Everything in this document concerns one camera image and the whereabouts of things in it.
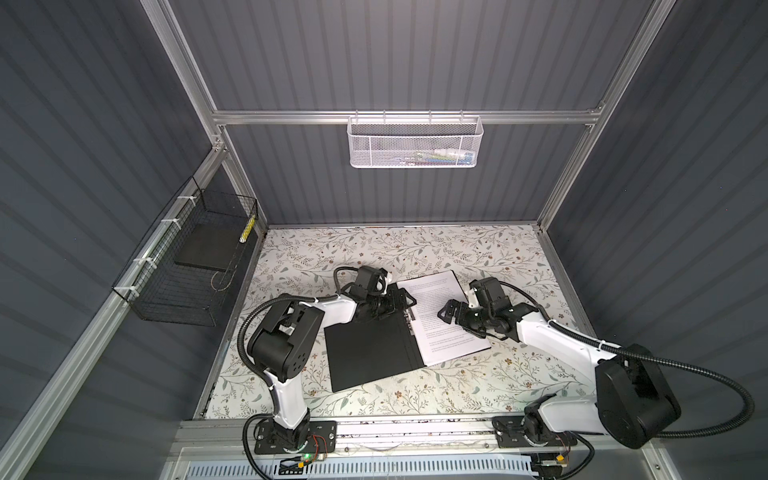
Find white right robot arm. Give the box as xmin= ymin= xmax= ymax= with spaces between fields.
xmin=437 ymin=300 xmax=681 ymax=449

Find white wire mesh basket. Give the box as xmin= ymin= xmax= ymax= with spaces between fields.
xmin=346 ymin=115 xmax=484 ymax=169

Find white slotted cable duct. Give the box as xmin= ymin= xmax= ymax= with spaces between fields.
xmin=182 ymin=455 xmax=538 ymax=480

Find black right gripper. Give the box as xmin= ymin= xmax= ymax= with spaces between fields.
xmin=437 ymin=298 xmax=492 ymax=336

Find aluminium front rail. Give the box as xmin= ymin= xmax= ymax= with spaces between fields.
xmin=170 ymin=409 xmax=661 ymax=463

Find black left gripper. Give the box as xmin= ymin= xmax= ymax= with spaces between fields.
xmin=364 ymin=287 xmax=415 ymax=319

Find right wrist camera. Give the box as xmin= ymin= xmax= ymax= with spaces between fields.
xmin=469 ymin=277 xmax=512 ymax=312

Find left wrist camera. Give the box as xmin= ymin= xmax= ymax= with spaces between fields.
xmin=350 ymin=266 xmax=390 ymax=297

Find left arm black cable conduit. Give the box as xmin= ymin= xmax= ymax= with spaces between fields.
xmin=236 ymin=265 xmax=373 ymax=480

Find black pad in basket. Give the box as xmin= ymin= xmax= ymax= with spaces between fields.
xmin=174 ymin=224 xmax=245 ymax=273

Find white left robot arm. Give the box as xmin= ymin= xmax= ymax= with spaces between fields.
xmin=236 ymin=282 xmax=425 ymax=432

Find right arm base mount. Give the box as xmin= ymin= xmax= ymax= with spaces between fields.
xmin=491 ymin=414 xmax=578 ymax=449

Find pens in white basket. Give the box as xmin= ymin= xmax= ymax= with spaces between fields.
xmin=390 ymin=148 xmax=477 ymax=167

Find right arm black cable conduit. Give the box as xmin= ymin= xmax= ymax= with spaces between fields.
xmin=497 ymin=278 xmax=756 ymax=480

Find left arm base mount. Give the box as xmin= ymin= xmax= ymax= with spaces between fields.
xmin=252 ymin=419 xmax=338 ymax=455

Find black wire mesh basket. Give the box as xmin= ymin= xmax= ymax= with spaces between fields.
xmin=113 ymin=180 xmax=259 ymax=327

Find black file folder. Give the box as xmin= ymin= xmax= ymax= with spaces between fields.
xmin=322 ymin=269 xmax=493 ymax=394

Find yellow marker pen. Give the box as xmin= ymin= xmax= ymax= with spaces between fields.
xmin=239 ymin=215 xmax=256 ymax=244

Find metal folder clip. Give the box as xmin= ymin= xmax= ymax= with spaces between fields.
xmin=404 ymin=308 xmax=416 ymax=337

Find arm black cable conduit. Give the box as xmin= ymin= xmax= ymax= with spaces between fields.
xmin=497 ymin=278 xmax=756 ymax=480
xmin=236 ymin=265 xmax=373 ymax=480

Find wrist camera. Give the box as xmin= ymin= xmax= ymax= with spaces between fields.
xmin=469 ymin=277 xmax=512 ymax=312
xmin=350 ymin=266 xmax=390 ymax=297

